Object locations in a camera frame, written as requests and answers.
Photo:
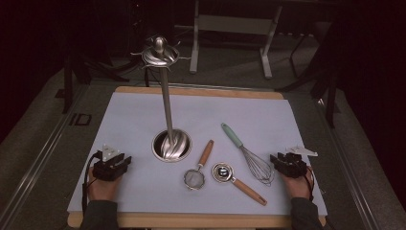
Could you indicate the person's left hand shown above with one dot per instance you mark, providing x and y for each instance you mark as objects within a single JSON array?
[{"x": 102, "y": 190}]

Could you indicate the white table mat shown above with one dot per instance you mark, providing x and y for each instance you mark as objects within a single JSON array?
[{"x": 255, "y": 111}]

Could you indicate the person's right hand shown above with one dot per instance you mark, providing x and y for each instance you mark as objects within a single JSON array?
[{"x": 300, "y": 188}]

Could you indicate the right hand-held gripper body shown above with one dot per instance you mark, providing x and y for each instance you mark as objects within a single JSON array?
[{"x": 293, "y": 166}]

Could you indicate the steel utensil rack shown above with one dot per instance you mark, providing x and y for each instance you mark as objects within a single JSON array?
[{"x": 166, "y": 102}]

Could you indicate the black metal stand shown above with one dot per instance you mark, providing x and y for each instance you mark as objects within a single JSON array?
[
  {"x": 330, "y": 102},
  {"x": 67, "y": 86}
]

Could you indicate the white metal stand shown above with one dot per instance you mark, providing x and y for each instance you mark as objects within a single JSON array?
[{"x": 236, "y": 25}]

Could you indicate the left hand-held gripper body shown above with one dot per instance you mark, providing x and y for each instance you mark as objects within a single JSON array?
[{"x": 107, "y": 171}]

